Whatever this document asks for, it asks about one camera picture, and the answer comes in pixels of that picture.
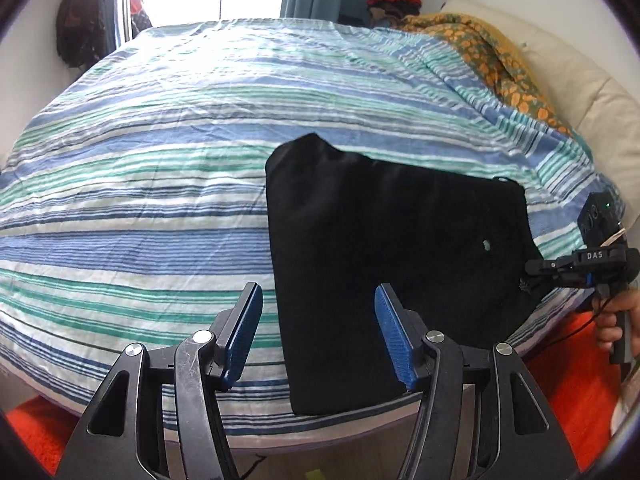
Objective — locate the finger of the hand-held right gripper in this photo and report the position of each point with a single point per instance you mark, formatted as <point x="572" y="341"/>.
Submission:
<point x="555" y="278"/>
<point x="547" y="263"/>

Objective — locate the black pants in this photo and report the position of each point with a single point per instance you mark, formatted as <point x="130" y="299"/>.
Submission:
<point x="350" y="235"/>

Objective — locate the striped bedsheet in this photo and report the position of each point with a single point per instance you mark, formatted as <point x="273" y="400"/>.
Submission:
<point x="150" y="160"/>

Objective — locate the cream pillow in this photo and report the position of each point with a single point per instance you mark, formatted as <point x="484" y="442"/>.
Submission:
<point x="565" y="60"/>

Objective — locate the orange floral blanket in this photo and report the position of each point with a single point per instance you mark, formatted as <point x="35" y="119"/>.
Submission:
<point x="480" y="45"/>

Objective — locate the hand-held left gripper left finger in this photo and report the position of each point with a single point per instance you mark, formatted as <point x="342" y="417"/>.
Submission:
<point x="245" y="330"/>

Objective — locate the person's right hand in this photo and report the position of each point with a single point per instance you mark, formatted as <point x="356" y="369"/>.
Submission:
<point x="607" y="330"/>

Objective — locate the red and black clothes pile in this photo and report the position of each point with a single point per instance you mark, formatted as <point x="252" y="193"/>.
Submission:
<point x="395" y="4"/>

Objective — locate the red hanging garment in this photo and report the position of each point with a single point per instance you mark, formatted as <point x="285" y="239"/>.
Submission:
<point x="140" y="15"/>

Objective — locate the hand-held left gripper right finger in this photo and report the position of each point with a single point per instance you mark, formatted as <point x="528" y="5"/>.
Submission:
<point x="395" y="340"/>

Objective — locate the red rug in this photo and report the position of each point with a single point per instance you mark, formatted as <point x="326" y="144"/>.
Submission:
<point x="565" y="385"/>

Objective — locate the dark hanging backpack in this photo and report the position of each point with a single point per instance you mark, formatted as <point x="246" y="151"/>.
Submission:
<point x="80" y="25"/>

